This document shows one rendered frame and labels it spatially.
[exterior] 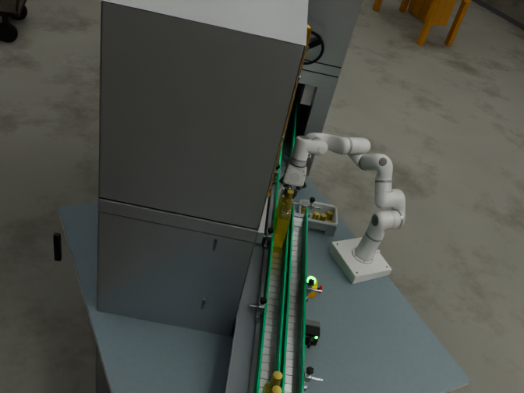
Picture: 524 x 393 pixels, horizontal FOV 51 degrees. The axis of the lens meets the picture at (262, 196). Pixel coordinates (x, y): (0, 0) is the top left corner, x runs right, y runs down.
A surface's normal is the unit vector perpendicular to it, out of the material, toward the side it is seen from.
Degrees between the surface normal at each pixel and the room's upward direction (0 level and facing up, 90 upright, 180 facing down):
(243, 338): 0
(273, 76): 90
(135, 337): 0
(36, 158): 0
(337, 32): 90
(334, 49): 90
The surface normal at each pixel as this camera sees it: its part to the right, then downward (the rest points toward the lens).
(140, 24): -0.08, 0.61
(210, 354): 0.19, -0.77
